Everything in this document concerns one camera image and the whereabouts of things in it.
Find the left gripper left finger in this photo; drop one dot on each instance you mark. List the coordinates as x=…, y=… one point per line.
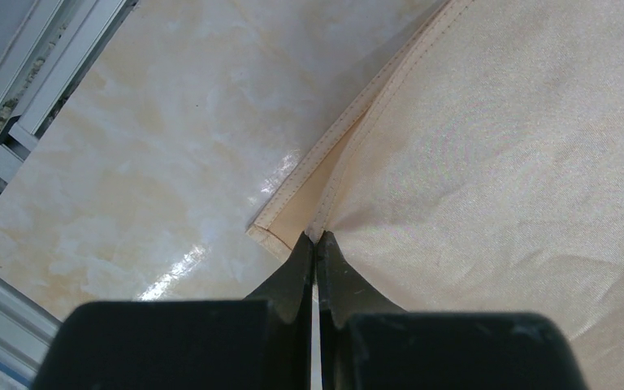
x=262, y=341

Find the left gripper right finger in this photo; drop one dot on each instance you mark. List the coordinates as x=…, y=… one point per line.
x=369, y=342

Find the peach cloth napkin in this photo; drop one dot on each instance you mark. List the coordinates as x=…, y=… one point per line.
x=483, y=169

